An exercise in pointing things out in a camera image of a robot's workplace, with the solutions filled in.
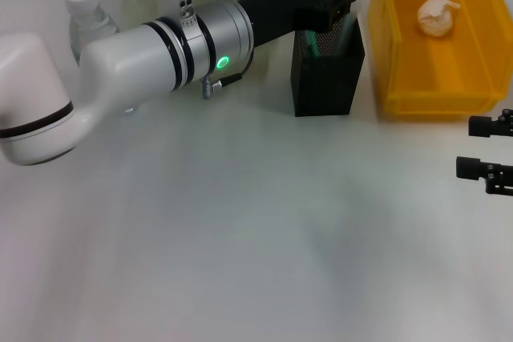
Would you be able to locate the yellow plastic bin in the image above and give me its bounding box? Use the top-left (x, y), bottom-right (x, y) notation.
top-left (367, 0), bottom-right (513, 122)

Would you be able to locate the mint green utility knife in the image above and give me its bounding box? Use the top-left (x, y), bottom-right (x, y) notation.
top-left (300, 29), bottom-right (321, 58)

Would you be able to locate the clear green-label water bottle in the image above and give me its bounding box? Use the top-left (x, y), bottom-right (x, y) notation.
top-left (63, 0), bottom-right (137, 115)

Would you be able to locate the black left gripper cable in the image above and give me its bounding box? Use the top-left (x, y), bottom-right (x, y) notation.
top-left (218, 53), bottom-right (256, 87)

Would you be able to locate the silver marker pen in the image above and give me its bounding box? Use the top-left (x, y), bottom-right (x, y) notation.
top-left (331, 13), bottom-right (357, 56)

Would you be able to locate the white paper ball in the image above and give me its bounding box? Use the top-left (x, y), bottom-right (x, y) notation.
top-left (416, 0), bottom-right (462, 38)

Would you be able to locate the black mesh pen holder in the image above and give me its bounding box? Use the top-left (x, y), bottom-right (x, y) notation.
top-left (291, 11), bottom-right (367, 118)

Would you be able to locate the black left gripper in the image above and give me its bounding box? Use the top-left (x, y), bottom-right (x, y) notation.
top-left (236, 0), bottom-right (359, 49)

